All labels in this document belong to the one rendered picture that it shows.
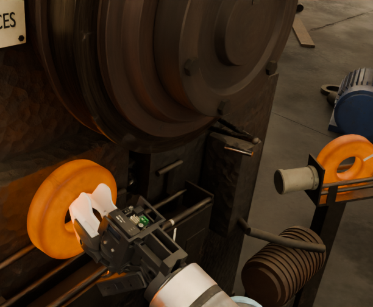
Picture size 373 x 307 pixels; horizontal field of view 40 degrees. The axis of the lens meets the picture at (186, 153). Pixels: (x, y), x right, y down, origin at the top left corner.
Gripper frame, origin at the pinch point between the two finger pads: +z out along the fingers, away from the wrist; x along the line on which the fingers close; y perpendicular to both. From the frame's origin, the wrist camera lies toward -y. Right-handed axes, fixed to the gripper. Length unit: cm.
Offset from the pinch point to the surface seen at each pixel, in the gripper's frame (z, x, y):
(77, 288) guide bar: -7.1, 2.4, -13.2
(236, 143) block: -2.6, -41.2, -4.1
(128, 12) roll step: 2.1, -3.5, 30.0
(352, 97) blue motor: 21, -216, -65
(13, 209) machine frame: 5.3, 6.8, -3.6
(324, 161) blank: -16, -63, -8
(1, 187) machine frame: 6.6, 8.3, 0.8
